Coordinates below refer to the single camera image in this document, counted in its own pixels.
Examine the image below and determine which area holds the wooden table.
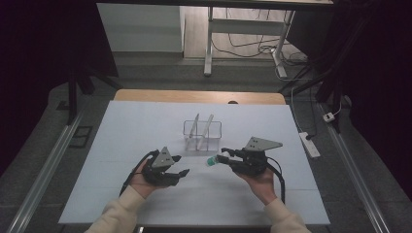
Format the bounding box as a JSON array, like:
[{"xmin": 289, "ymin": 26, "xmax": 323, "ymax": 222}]
[{"xmin": 113, "ymin": 88, "xmax": 287, "ymax": 106}]

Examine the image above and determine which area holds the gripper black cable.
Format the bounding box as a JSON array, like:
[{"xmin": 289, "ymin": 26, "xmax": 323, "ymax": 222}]
[
  {"xmin": 265, "ymin": 155, "xmax": 287, "ymax": 205},
  {"xmin": 119, "ymin": 150, "xmax": 159, "ymax": 198}
]

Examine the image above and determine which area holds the white cabinet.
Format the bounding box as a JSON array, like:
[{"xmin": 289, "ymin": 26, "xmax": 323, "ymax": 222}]
[{"xmin": 96, "ymin": 3, "xmax": 186, "ymax": 54}]

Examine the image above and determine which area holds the black floor plate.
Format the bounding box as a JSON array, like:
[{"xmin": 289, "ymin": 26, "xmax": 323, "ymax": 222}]
[{"xmin": 69, "ymin": 125, "xmax": 93, "ymax": 150}]

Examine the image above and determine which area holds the aluminium floor rail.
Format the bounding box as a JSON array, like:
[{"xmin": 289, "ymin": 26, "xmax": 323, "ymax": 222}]
[
  {"xmin": 319, "ymin": 103, "xmax": 393, "ymax": 233},
  {"xmin": 6, "ymin": 110, "xmax": 86, "ymax": 233}
]

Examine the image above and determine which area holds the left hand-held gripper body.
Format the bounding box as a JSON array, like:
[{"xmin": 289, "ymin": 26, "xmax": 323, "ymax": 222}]
[{"xmin": 141, "ymin": 146, "xmax": 178, "ymax": 187}]

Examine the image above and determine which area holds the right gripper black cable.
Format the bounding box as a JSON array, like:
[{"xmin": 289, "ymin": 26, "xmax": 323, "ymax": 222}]
[{"xmin": 265, "ymin": 155, "xmax": 287, "ymax": 205}]

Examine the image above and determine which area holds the white power strip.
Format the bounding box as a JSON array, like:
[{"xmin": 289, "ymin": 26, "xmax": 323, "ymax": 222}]
[{"xmin": 298, "ymin": 131, "xmax": 322, "ymax": 159}]

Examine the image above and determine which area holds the clear ruler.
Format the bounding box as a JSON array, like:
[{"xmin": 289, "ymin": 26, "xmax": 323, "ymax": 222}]
[{"xmin": 186, "ymin": 113, "xmax": 201, "ymax": 150}]

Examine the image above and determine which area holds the clear acrylic desk organizer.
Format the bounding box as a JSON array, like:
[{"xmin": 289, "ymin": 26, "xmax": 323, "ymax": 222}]
[{"xmin": 183, "ymin": 119, "xmax": 223, "ymax": 153}]

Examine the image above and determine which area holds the white desk frame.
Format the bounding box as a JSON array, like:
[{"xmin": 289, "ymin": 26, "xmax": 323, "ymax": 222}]
[{"xmin": 203, "ymin": 6, "xmax": 295, "ymax": 79}]

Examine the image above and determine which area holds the person's right hand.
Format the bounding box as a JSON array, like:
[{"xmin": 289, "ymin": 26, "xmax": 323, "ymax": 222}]
[{"xmin": 234, "ymin": 166, "xmax": 280, "ymax": 207}]

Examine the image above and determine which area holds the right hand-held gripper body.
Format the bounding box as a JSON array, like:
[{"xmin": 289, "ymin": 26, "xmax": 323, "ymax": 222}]
[{"xmin": 230, "ymin": 136, "xmax": 284, "ymax": 177}]

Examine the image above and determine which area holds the person's left hand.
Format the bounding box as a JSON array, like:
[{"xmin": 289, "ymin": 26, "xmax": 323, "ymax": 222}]
[{"xmin": 129, "ymin": 161, "xmax": 163, "ymax": 199}]

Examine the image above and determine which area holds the tangle of floor cables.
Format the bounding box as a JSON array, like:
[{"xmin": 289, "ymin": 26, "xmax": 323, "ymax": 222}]
[{"xmin": 212, "ymin": 8, "xmax": 309, "ymax": 66}]

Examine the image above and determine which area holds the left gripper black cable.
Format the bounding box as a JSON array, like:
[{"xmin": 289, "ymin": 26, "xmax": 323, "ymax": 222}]
[{"xmin": 119, "ymin": 150, "xmax": 159, "ymax": 198}]

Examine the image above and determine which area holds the black stand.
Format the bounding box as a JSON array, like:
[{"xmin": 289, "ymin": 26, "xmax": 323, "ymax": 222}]
[
  {"xmin": 66, "ymin": 64, "xmax": 124, "ymax": 125},
  {"xmin": 278, "ymin": 0, "xmax": 383, "ymax": 134}
]

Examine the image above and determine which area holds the pale grey table cover sheet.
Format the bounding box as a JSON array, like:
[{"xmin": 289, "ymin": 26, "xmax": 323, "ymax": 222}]
[{"xmin": 57, "ymin": 100, "xmax": 331, "ymax": 226}]

